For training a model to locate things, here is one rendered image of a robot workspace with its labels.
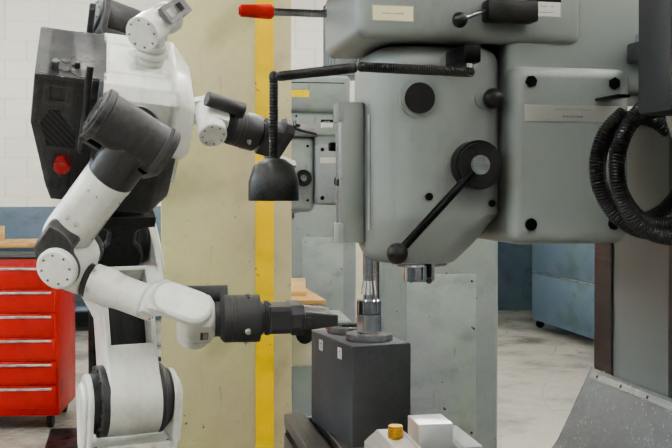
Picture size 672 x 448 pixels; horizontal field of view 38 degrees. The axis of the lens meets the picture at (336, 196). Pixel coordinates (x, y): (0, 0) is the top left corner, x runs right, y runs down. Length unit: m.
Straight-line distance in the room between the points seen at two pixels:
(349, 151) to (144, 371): 0.75
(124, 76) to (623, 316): 0.99
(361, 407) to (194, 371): 1.44
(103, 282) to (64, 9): 8.84
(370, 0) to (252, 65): 1.85
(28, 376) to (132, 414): 4.06
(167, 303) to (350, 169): 0.50
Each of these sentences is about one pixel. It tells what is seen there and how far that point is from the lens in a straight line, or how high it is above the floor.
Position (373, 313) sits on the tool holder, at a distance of 1.85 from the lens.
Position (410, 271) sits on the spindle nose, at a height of 1.30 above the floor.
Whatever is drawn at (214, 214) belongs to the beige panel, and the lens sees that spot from 3.17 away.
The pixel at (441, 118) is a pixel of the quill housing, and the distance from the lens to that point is 1.41.
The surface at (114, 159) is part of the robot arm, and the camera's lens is 1.74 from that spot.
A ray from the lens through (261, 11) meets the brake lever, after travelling 1.56.
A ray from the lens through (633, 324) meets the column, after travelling 1.68.
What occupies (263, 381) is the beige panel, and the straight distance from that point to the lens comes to 3.24.
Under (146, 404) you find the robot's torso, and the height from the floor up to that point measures 1.00.
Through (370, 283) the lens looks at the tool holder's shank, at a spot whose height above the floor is 1.24.
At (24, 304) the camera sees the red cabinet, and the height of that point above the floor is 0.73.
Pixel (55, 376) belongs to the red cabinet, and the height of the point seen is 0.31.
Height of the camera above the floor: 1.43
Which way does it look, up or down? 1 degrees down
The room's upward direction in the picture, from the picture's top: straight up
